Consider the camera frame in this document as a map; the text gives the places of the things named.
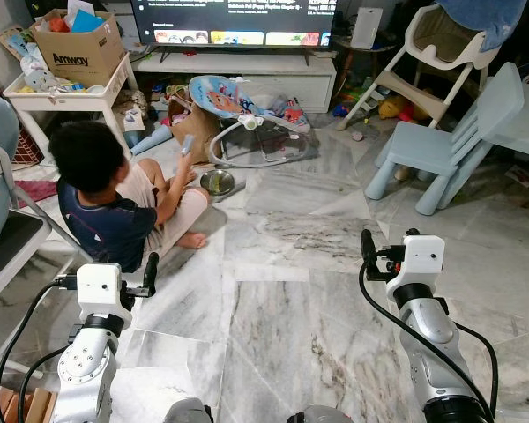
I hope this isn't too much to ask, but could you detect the empty steel bowl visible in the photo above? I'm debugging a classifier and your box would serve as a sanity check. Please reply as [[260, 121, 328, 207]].
[[199, 168, 237, 197]]

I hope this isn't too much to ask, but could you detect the black flat screen television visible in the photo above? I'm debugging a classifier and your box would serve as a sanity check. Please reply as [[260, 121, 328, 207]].
[[128, 0, 340, 50]]

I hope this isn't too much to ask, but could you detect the yellow soft toy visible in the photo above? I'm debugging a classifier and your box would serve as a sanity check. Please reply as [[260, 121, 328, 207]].
[[376, 94, 417, 122]]

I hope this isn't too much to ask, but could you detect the white television cabinet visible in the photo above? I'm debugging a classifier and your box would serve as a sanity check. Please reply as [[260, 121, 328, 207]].
[[130, 46, 340, 114]]

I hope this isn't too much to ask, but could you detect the long black left arm cable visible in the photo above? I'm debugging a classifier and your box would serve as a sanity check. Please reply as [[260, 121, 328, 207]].
[[0, 274, 78, 423]]

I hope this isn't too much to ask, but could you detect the grey robot left leg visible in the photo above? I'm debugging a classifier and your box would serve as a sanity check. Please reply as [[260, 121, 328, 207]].
[[163, 397, 214, 423]]

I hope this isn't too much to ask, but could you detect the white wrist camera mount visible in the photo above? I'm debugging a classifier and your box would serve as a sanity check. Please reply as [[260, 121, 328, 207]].
[[71, 263, 135, 329], [402, 233, 447, 290]]

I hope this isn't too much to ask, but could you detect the brown Amway cardboard box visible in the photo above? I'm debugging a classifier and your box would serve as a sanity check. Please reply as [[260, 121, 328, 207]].
[[29, 9, 127, 88]]

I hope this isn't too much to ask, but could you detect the white baby high chair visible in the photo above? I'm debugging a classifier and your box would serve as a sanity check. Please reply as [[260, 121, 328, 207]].
[[338, 3, 505, 133]]

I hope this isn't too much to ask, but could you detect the blue patterned baby bouncer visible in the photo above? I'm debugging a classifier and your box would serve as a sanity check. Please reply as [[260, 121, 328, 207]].
[[187, 75, 312, 170]]

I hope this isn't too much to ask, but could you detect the child in dark navy shirt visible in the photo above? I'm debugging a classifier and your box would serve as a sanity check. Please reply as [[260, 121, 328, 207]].
[[48, 119, 214, 274]]

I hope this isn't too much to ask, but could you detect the white box-shaped device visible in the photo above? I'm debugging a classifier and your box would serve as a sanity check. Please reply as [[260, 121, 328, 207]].
[[352, 7, 385, 50]]

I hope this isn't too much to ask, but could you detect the short black right arm cable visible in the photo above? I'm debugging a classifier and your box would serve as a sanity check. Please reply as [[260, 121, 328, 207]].
[[454, 320, 501, 422]]

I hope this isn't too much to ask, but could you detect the short black arm cable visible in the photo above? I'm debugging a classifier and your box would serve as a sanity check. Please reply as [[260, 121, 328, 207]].
[[18, 345, 71, 423], [454, 320, 501, 422]]

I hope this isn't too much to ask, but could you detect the red floor mat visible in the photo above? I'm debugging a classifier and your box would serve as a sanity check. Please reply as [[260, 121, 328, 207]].
[[13, 179, 61, 205]]

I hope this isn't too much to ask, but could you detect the short black left arm cable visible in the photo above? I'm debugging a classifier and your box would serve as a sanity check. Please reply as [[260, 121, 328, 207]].
[[18, 345, 71, 423]]

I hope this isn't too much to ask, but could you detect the grey robot leg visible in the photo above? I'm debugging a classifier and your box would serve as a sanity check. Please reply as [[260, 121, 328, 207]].
[[163, 397, 214, 423], [287, 405, 355, 423]]

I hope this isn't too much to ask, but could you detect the blue paper folder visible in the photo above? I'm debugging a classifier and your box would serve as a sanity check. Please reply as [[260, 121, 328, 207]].
[[68, 7, 104, 33]]

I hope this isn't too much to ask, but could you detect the brown paper bag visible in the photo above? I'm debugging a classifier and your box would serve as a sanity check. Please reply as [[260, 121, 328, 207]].
[[166, 95, 223, 165]]

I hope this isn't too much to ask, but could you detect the small white tray table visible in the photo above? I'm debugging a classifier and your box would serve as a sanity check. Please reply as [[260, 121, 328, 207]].
[[4, 53, 140, 164]]

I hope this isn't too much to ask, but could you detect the blue denim cloth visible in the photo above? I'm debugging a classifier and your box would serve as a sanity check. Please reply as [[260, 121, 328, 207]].
[[436, 0, 529, 52]]

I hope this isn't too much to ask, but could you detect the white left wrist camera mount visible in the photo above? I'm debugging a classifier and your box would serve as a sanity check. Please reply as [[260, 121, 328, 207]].
[[71, 263, 135, 329]]

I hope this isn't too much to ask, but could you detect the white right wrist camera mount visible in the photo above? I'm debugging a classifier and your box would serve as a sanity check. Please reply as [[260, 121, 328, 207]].
[[402, 233, 447, 290]]

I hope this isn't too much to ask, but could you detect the grey robot right leg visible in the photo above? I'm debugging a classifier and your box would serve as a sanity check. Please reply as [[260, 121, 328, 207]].
[[287, 405, 355, 423]]

